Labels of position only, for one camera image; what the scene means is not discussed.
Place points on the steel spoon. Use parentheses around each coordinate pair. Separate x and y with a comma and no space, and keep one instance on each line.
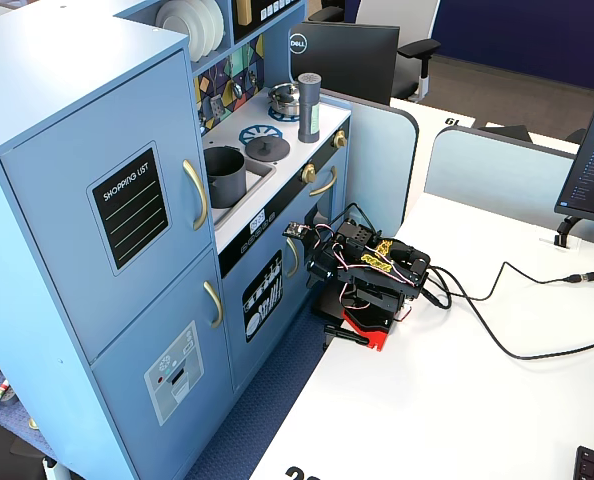
(252,76)

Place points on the gray salt shaker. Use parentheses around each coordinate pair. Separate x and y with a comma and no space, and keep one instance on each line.
(308,115)

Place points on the black Dell monitor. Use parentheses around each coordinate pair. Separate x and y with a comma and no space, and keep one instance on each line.
(352,60)

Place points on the black toy microwave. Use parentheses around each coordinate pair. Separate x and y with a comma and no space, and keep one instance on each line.
(257,27)

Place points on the blue dishwasher door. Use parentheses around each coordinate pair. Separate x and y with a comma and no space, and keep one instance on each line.
(232,350)

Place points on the steel ladle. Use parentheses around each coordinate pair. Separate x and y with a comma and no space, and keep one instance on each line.
(237,90)

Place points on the gray cylindrical pot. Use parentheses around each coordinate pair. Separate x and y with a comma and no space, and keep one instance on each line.
(227,180)

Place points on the light blue desk divider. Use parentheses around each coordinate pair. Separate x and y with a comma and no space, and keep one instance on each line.
(492,175)
(377,160)

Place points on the gold stove knob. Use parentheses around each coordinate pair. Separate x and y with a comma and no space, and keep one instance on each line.
(308,173)
(339,138)

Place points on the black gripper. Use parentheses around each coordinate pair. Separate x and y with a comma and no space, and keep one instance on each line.
(321,263)

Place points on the steel slotted spatula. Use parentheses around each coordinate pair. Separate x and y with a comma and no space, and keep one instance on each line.
(217,107)

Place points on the white office chair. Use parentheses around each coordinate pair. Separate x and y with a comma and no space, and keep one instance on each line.
(402,15)

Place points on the freezer door with ice dispenser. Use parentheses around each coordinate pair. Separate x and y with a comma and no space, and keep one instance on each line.
(122,400)

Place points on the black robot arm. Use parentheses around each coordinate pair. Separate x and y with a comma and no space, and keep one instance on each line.
(377,280)

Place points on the blue oven door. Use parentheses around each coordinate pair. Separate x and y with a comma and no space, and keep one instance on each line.
(342,200)

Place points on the red robot base mount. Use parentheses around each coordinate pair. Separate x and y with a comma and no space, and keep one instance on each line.
(372,332)

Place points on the black table clamp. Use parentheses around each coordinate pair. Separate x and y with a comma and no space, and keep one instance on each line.
(347,337)

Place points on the dark office chair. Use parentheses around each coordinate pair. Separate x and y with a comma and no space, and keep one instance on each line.
(327,10)

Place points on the small camera circuit board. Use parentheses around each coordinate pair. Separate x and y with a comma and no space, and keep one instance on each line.
(297,230)

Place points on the gray sink basin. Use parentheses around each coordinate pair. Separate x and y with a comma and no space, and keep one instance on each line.
(257,175)

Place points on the white toy plate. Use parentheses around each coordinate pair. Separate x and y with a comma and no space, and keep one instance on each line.
(174,20)
(220,25)
(208,30)

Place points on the fridge door with shopping list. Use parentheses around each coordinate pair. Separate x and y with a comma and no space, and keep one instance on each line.
(42,210)

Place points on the black monitor stand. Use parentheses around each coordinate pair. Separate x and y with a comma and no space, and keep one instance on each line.
(562,232)

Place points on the stainless steel pot with lid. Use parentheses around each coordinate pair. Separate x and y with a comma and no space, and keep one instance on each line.
(283,97)

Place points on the gray round pot lid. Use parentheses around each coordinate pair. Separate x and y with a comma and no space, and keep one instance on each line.
(267,149)

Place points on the blue wooden toy kitchen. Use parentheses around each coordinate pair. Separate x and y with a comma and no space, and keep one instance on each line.
(77,75)

